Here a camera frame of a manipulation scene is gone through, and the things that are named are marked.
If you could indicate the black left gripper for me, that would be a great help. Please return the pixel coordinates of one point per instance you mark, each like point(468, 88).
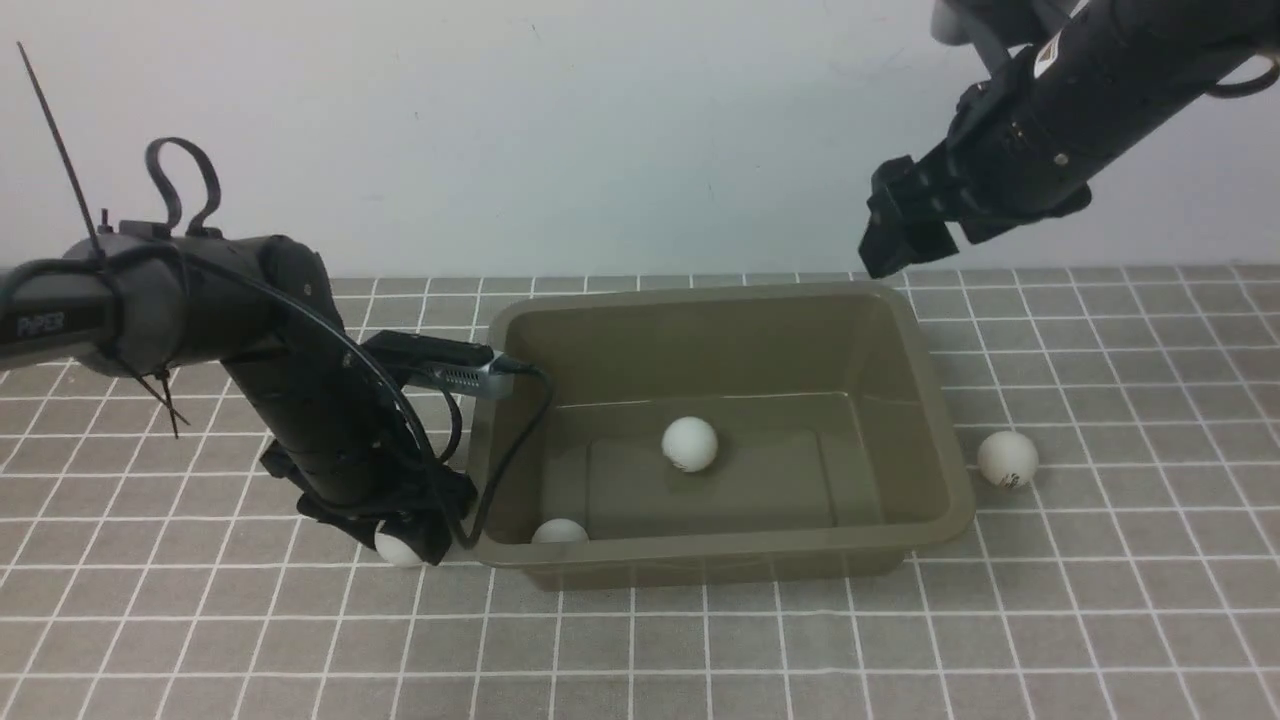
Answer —
point(421, 504)

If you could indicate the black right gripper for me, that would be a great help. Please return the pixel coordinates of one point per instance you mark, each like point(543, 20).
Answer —
point(910, 205)

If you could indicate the olive green plastic bin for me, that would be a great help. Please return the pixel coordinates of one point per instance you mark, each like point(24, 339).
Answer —
point(837, 456)

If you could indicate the white ping-pong ball with logo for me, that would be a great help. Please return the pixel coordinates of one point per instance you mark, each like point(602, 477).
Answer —
point(1008, 459)
point(690, 443)

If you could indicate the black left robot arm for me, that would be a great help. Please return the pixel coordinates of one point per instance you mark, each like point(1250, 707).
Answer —
point(342, 431)

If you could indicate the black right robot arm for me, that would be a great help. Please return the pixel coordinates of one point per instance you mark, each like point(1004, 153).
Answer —
point(1072, 85)

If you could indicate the grey checkered tablecloth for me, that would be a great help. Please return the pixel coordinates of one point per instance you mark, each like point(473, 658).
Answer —
point(151, 577)

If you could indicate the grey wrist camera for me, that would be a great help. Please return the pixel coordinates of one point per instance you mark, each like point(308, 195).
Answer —
point(457, 367)

